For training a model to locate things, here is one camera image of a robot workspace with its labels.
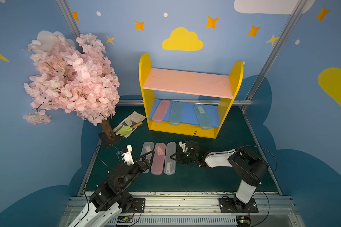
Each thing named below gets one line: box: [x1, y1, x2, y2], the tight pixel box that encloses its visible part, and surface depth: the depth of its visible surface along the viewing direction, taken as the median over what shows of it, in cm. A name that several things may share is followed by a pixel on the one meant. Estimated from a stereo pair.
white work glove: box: [112, 111, 146, 138], surface depth 113 cm
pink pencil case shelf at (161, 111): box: [152, 99, 171, 123], surface depth 101 cm
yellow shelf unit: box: [138, 52, 244, 140], surface depth 87 cm
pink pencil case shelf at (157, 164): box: [150, 142, 167, 175], surface depth 92 cm
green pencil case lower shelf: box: [169, 101, 183, 126], surface depth 100 cm
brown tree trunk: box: [101, 119, 116, 140], surface depth 95 cm
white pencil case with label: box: [163, 141, 177, 175], surface depth 89 cm
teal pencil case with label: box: [193, 104, 213, 131], surface depth 98 cm
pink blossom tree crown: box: [22, 33, 120, 126], surface depth 59 cm
